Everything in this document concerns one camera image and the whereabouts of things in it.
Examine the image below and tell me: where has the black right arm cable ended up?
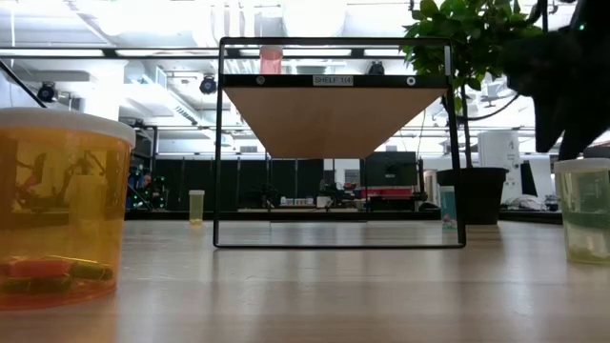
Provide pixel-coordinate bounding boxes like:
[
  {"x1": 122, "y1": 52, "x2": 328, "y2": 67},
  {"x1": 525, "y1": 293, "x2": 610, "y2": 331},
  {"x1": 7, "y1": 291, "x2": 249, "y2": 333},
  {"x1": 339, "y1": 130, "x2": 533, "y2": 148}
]
[{"x1": 455, "y1": 92, "x2": 523, "y2": 122}]

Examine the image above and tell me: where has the black partition panel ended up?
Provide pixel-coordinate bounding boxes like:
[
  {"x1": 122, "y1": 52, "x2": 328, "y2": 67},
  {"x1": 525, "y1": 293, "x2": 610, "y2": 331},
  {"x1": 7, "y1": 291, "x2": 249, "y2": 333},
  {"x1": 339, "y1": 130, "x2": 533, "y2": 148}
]
[{"x1": 154, "y1": 158, "x2": 325, "y2": 213}]

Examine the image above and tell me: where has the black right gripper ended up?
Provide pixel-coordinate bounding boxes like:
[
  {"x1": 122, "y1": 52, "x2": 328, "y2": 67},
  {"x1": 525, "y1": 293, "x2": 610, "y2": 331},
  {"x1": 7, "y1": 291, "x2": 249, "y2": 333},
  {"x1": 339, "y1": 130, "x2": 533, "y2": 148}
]
[{"x1": 503, "y1": 18, "x2": 610, "y2": 162}]

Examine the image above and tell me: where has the black background monitor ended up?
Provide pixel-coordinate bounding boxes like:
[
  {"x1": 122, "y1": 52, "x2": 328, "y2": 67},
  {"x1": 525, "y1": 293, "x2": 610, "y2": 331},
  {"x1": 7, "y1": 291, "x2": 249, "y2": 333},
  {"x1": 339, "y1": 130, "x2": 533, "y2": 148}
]
[{"x1": 365, "y1": 151, "x2": 419, "y2": 188}]

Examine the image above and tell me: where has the white cylindrical machine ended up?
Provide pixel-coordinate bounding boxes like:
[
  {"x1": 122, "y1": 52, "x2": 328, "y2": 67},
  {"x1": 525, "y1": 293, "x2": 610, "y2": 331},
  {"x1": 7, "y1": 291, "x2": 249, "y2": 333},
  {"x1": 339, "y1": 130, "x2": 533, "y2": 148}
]
[{"x1": 478, "y1": 130, "x2": 521, "y2": 201}]

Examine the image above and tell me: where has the teal small medicine bottle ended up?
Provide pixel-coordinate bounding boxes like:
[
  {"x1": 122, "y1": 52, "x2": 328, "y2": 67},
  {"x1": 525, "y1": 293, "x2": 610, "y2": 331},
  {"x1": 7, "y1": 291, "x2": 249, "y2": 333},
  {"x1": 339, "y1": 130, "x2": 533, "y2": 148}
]
[{"x1": 438, "y1": 185, "x2": 458, "y2": 231}]

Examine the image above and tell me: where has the yellow-green medicine bottle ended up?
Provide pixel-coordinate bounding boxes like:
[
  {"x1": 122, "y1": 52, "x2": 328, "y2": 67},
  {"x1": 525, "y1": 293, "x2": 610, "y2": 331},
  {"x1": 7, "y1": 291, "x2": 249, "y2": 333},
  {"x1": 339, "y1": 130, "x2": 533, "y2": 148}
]
[{"x1": 553, "y1": 157, "x2": 610, "y2": 266}]

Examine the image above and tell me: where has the red background box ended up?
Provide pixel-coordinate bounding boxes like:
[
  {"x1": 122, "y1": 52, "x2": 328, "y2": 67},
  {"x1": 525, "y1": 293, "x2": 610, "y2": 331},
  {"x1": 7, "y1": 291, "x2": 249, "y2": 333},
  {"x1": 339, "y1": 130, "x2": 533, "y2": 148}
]
[{"x1": 360, "y1": 187, "x2": 414, "y2": 200}]

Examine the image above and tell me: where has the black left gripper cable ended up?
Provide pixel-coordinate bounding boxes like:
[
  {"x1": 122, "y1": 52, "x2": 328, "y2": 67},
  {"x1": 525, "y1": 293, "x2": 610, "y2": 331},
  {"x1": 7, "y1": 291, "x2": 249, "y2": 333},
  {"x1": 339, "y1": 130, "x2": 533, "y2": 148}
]
[{"x1": 0, "y1": 59, "x2": 49, "y2": 110}]

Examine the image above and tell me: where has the clear acrylic tray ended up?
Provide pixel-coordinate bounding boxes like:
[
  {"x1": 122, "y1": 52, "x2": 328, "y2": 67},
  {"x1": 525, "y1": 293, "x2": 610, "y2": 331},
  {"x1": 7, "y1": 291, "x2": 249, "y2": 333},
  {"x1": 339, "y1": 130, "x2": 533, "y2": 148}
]
[{"x1": 213, "y1": 36, "x2": 467, "y2": 250}]

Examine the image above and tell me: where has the green capsule pill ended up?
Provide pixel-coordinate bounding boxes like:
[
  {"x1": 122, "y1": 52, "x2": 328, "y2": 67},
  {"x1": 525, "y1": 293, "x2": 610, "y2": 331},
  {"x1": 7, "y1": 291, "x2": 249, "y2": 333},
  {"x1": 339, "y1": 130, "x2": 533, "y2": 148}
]
[
  {"x1": 70, "y1": 261, "x2": 115, "y2": 282},
  {"x1": 0, "y1": 277, "x2": 73, "y2": 294}
]

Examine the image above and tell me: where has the orange capsule pill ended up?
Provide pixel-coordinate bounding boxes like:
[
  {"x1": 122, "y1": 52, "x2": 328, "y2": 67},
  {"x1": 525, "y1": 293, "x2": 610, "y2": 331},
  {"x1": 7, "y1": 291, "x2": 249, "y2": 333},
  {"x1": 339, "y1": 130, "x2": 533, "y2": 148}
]
[{"x1": 8, "y1": 259, "x2": 71, "y2": 280}]

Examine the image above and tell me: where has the black plant pot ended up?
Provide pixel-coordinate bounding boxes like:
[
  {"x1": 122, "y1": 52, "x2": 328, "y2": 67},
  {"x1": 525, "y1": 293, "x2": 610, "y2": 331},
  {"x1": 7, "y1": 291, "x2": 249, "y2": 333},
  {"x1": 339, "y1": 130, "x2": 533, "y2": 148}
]
[{"x1": 436, "y1": 167, "x2": 510, "y2": 226}]

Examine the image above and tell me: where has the large orange medicine bottle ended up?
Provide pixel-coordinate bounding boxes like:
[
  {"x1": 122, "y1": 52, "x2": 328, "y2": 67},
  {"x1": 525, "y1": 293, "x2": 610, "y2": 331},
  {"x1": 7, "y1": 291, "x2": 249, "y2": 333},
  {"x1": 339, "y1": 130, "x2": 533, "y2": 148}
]
[{"x1": 0, "y1": 107, "x2": 137, "y2": 312}]

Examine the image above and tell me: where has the pink small medicine bottle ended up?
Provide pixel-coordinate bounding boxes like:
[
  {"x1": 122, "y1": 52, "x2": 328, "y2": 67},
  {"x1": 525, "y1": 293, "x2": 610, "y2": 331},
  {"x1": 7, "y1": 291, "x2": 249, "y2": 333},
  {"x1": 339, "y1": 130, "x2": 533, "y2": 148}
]
[{"x1": 259, "y1": 46, "x2": 284, "y2": 76}]

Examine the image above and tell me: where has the yellow small medicine bottle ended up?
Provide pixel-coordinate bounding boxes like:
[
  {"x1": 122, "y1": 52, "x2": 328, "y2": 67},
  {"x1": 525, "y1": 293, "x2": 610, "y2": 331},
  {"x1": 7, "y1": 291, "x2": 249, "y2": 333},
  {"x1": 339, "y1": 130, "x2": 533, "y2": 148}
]
[{"x1": 188, "y1": 190, "x2": 206, "y2": 226}]

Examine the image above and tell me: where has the green leafy plant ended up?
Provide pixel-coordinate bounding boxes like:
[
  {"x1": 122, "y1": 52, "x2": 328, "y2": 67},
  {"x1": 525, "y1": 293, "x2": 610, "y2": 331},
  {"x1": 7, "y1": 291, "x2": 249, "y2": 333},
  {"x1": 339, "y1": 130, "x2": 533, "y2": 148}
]
[{"x1": 401, "y1": 0, "x2": 545, "y2": 169}]

